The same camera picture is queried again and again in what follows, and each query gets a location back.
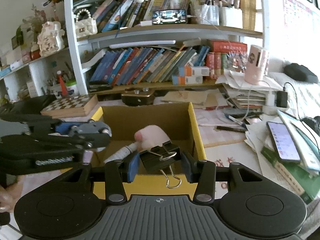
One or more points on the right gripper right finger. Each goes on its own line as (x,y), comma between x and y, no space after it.
(203,173)

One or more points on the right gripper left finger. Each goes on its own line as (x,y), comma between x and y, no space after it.
(118,172)

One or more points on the white spray bottle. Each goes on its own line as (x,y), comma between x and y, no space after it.
(122,153)

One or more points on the black binder clip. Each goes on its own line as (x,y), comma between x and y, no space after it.
(161,158)

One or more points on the person left hand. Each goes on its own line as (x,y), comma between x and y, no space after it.
(11,195)

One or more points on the pink checkered tablecloth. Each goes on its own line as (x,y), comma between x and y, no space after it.
(220,147)

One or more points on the black Yamaha keyboard piano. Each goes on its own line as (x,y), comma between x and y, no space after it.
(28,105)

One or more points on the yellow cardboard box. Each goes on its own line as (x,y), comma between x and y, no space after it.
(178,121)

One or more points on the wooden chess board box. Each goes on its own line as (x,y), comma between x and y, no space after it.
(71,107)

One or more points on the white green lidded jar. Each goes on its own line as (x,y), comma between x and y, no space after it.
(72,88)

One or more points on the black gold wooden box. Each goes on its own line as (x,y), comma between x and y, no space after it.
(138,96)

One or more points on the smartphone on papers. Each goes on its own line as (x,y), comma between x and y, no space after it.
(283,143)

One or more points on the orange white medicine box lower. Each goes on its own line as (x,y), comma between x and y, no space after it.
(187,80)

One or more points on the orange white medicine box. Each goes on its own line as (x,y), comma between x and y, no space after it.
(187,80)
(193,71)

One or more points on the black power adapter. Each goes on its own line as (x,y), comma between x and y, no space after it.
(281,99)

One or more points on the green thick book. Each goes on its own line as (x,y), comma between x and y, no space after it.
(304,184)

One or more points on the red thick dictionary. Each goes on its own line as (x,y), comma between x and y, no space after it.
(224,46)

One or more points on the white quilted pearl handbag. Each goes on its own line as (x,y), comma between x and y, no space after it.
(85,27)

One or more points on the white bookshelf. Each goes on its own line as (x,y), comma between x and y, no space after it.
(13,11)

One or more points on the black cap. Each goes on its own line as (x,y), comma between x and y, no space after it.
(300,73)

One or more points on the phone on shelf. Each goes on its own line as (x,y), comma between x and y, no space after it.
(171,16)

